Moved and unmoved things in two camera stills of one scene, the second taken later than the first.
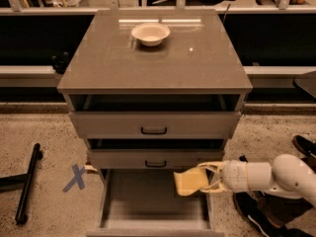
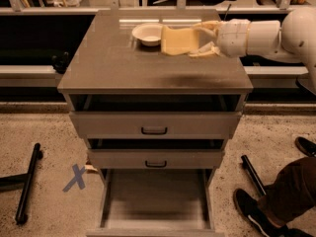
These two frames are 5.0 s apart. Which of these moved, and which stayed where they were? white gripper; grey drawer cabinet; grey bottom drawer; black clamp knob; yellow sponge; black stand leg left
Moved: yellow sponge; white gripper
Stayed: black stand leg left; black clamp knob; grey drawer cabinet; grey bottom drawer
